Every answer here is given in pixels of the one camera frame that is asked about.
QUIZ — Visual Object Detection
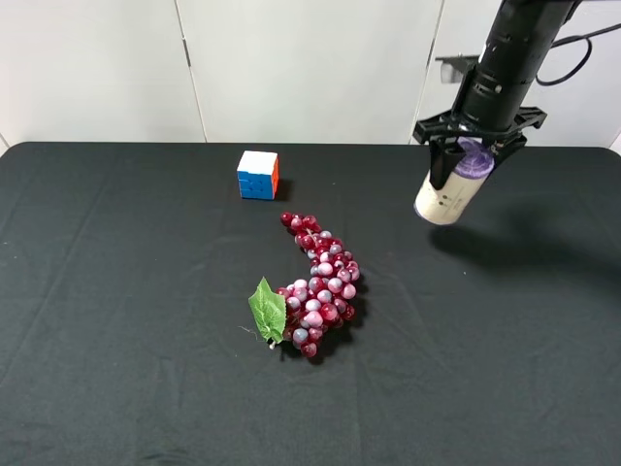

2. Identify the black tablecloth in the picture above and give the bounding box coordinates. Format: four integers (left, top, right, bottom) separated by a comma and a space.
1, 143, 620, 465

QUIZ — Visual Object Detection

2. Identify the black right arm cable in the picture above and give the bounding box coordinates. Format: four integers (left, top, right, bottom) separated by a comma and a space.
533, 23, 621, 87

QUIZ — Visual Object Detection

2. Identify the red artificial grape bunch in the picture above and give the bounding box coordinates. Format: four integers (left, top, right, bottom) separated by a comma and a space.
248, 212, 361, 359

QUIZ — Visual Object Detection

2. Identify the purple bag roll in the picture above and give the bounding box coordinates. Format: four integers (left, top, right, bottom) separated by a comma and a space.
413, 137, 495, 225

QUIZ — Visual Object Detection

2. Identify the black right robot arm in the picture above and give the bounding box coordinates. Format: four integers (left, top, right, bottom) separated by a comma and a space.
413, 1, 579, 189

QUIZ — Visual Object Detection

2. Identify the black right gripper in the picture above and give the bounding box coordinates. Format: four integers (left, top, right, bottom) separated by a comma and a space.
412, 107, 547, 189

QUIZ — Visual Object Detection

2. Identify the colourful puzzle cube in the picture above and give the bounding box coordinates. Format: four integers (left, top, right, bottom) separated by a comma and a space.
237, 150, 279, 201

